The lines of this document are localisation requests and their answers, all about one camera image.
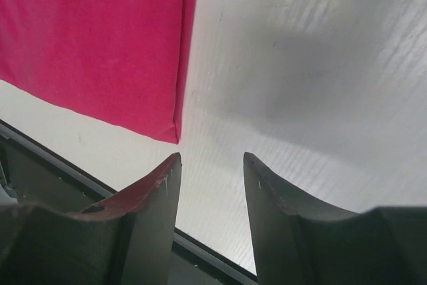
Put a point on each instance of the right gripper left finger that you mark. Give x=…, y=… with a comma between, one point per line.
x=124, y=239

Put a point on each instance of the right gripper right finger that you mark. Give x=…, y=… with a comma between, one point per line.
x=300, y=239

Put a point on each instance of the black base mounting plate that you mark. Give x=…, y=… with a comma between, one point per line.
x=31, y=173

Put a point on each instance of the magenta t shirt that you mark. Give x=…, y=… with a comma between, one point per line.
x=121, y=61

